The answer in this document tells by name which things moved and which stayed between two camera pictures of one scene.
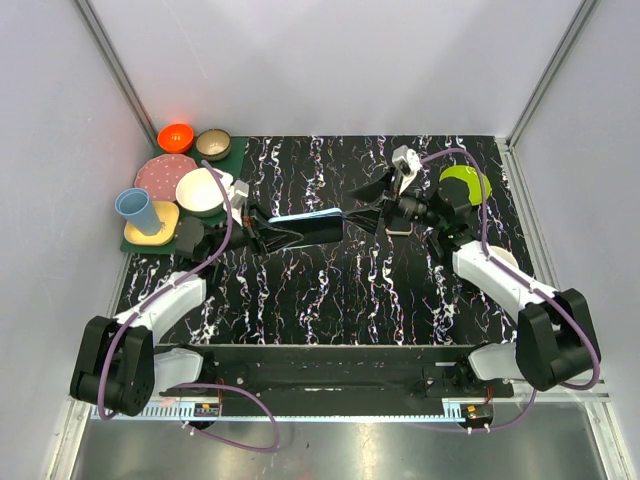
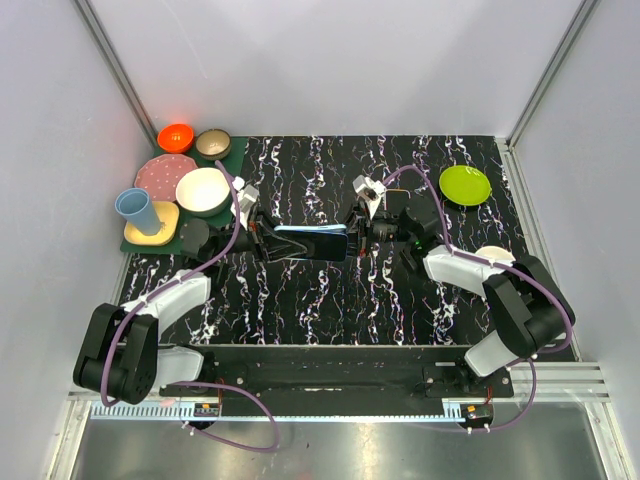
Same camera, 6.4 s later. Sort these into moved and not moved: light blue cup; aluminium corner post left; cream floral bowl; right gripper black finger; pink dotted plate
Moved: right gripper black finger
Not moved: light blue cup; cream floral bowl; pink dotted plate; aluminium corner post left
